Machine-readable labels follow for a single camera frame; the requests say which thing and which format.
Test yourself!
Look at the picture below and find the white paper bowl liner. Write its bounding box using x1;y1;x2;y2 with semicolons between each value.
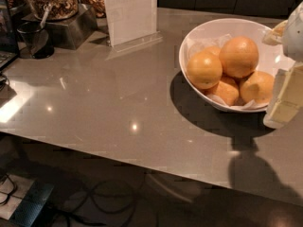
179;34;274;113

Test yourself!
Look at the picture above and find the nut container at back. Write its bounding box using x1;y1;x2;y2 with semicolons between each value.
81;0;106;18

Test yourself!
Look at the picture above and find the large orange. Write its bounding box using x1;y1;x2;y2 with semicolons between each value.
219;36;259;79

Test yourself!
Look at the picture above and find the right orange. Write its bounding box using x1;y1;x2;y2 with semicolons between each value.
239;71;275;104

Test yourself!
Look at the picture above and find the glass jar of nuts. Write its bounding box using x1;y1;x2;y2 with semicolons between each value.
27;0;78;21

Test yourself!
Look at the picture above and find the metal dispenser base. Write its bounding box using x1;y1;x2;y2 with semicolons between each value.
22;3;98;51

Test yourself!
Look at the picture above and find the black floor cable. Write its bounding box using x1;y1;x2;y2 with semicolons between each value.
0;173;140;227

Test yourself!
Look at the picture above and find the bottom middle orange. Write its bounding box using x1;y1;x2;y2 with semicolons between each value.
205;76;240;106

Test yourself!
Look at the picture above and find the black cup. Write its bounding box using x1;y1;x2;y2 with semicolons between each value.
17;22;54;59

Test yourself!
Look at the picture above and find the left orange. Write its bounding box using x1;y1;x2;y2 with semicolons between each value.
186;51;223;90

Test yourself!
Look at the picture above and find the metal scoop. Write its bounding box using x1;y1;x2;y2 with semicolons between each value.
40;4;52;28

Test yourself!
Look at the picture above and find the white acrylic sign stand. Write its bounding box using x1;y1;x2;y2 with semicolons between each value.
104;0;162;52

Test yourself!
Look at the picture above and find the dark floor box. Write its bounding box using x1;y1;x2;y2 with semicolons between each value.
9;182;54;227

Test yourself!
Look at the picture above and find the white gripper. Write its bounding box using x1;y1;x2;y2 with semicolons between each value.
262;2;303;129

